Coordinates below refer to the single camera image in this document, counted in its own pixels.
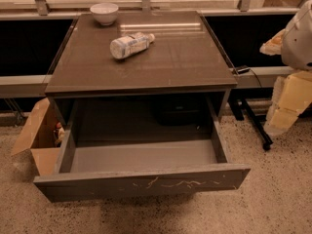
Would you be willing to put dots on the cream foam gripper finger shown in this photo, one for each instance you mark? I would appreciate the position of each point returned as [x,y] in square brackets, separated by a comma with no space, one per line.
[274,45]
[291,97]

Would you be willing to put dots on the grey top drawer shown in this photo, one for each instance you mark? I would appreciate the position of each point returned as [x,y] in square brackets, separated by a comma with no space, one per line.
[115,149]

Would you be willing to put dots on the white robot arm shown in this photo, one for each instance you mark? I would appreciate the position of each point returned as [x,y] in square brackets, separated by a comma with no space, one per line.
[296,50]

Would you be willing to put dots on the dark grey drawer cabinet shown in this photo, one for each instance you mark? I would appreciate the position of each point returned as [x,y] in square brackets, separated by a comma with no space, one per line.
[182,65]

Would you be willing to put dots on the small black device on ledge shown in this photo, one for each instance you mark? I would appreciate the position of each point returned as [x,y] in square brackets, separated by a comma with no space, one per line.
[241,69]

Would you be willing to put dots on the black stand leg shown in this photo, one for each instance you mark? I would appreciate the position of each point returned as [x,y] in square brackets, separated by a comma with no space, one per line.
[238,105]

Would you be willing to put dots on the white plastic bottle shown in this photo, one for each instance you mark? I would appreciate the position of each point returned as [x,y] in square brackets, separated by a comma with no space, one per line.
[131,44]

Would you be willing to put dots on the white ceramic bowl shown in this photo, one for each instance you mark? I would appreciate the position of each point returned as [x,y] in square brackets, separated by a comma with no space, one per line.
[105,13]

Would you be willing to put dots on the items inside cardboard box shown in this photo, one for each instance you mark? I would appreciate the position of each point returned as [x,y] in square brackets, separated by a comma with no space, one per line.
[58,134]

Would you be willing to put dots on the open cardboard box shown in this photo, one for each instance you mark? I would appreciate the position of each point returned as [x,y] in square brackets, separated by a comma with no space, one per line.
[37,136]

